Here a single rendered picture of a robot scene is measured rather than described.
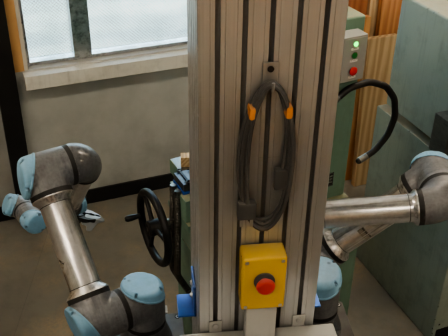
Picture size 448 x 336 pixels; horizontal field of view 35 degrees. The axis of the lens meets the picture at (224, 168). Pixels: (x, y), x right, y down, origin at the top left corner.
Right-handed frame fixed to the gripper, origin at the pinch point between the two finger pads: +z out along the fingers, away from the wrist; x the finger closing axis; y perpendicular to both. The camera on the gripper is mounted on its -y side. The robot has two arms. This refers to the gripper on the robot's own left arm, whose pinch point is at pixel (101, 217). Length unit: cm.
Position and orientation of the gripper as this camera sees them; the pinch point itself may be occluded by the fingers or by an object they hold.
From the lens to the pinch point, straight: 256.2
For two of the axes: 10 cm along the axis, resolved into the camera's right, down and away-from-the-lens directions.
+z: 7.7, 2.2, 6.0
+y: -4.6, 8.5, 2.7
